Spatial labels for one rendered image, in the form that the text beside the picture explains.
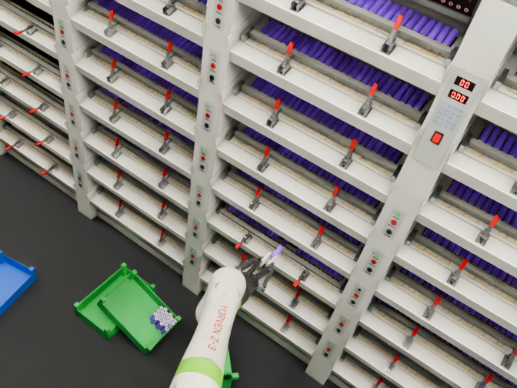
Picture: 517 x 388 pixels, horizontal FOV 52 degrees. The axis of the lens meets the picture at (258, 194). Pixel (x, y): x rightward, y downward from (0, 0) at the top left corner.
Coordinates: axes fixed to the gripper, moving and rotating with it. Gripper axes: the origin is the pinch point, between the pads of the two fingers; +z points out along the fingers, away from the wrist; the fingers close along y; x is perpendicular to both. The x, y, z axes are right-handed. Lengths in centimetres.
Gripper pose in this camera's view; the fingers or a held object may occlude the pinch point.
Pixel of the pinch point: (268, 260)
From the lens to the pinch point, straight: 189.8
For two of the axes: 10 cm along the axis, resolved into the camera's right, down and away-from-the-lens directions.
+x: -2.7, 8.0, 5.4
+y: -8.2, -4.8, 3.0
